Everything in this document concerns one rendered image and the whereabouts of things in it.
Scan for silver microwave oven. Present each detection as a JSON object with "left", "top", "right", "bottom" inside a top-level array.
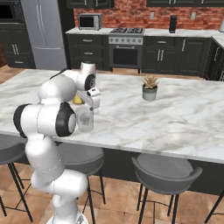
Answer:
[{"left": 77, "top": 12, "right": 103, "bottom": 32}]

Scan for dark tall cupboard run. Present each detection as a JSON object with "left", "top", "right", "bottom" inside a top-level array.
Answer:
[{"left": 0, "top": 23, "right": 37, "bottom": 70}]

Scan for grey bar stool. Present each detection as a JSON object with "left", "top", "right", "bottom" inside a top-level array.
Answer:
[
  {"left": 54, "top": 142, "right": 107, "bottom": 224},
  {"left": 130, "top": 153, "right": 204, "bottom": 224},
  {"left": 204, "top": 188, "right": 224, "bottom": 224},
  {"left": 0, "top": 134, "right": 34, "bottom": 223}
]

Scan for dark kitchen island base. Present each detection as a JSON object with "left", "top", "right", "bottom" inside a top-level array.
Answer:
[{"left": 17, "top": 139, "right": 224, "bottom": 197}]

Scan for clear glass cup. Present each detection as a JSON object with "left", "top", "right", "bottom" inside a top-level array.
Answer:
[{"left": 74, "top": 104, "right": 95, "bottom": 134}]

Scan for dark drawer cupboard run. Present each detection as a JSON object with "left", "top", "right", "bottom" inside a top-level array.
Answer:
[{"left": 66, "top": 33, "right": 111, "bottom": 72}]

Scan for yellow bowl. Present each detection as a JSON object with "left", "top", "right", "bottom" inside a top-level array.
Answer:
[{"left": 71, "top": 94, "right": 86, "bottom": 106}]

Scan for black built-in wall oven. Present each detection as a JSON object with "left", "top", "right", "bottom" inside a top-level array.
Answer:
[{"left": 0, "top": 0, "right": 25, "bottom": 25}]

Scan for dark corner cupboard run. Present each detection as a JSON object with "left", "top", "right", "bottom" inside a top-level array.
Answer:
[{"left": 203, "top": 38, "right": 224, "bottom": 82}]

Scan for potted succulent in grey pot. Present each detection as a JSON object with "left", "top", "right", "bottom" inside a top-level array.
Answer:
[{"left": 141, "top": 73, "right": 159, "bottom": 102}]

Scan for dark wall cupboards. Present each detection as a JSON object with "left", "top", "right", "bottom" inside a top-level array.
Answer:
[
  {"left": 146, "top": 0, "right": 224, "bottom": 8},
  {"left": 66, "top": 0, "right": 116, "bottom": 10}
]

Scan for steel range with hob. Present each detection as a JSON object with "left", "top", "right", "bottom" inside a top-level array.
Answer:
[{"left": 108, "top": 27, "right": 145, "bottom": 74}]

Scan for dark base cupboard run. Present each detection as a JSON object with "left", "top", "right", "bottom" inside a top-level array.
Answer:
[{"left": 141, "top": 35, "right": 212, "bottom": 78}]

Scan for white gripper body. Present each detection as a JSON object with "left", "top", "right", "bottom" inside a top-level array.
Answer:
[{"left": 76, "top": 89, "right": 102, "bottom": 110}]

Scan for stainless steel fridge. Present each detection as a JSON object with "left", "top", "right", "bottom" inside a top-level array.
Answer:
[{"left": 20, "top": 0, "right": 68, "bottom": 71}]

